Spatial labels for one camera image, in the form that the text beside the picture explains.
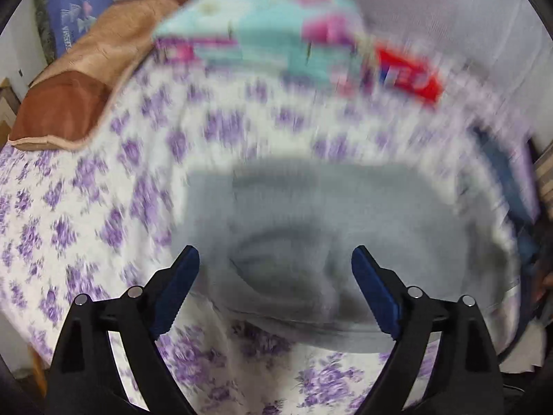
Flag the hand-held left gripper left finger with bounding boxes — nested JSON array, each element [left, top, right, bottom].
[[47, 245, 200, 415]]

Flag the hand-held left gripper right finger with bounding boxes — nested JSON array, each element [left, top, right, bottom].
[[351, 245, 505, 415]]

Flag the grey pants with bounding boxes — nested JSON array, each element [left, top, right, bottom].
[[172, 161, 504, 353]]

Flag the purple floral bed sheet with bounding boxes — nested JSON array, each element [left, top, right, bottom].
[[0, 52, 541, 415]]

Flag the dark blue cloth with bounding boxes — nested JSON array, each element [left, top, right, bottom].
[[473, 125, 541, 264]]

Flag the red packet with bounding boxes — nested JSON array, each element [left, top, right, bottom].
[[374, 43, 446, 104]]

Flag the brown pillow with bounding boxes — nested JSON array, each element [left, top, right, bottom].
[[8, 0, 191, 152]]

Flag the turquoise and pink patterned blanket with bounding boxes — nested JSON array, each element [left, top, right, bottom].
[[153, 0, 372, 93]]

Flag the blue printed cloth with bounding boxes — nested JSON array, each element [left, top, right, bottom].
[[45, 0, 113, 59]]

